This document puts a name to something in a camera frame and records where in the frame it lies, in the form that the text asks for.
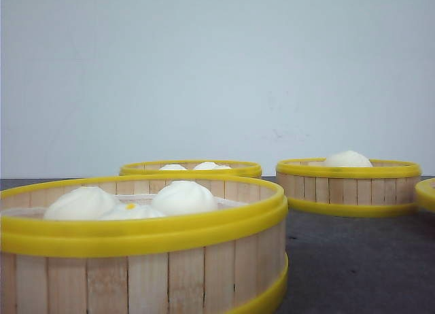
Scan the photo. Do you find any white bun left front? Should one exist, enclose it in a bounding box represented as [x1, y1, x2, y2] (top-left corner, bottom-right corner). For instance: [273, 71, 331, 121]
[43, 186, 119, 220]

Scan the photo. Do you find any white bun right front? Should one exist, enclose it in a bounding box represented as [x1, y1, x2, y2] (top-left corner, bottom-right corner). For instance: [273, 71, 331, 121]
[152, 181, 218, 215]

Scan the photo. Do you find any white bun far left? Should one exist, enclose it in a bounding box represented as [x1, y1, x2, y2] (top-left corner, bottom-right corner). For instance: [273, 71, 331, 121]
[159, 164, 187, 171]

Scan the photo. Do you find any white bun right basket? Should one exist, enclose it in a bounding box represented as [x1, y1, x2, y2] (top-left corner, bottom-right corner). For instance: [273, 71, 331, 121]
[323, 150, 372, 167]

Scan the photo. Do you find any white bun yellow dot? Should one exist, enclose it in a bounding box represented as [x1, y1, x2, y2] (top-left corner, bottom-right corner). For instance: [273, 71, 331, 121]
[99, 203, 165, 220]

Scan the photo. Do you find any bamboo steamer basket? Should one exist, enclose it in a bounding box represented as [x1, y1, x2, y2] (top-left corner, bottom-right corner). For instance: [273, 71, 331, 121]
[119, 159, 262, 178]
[1, 174, 288, 313]
[275, 158, 421, 217]

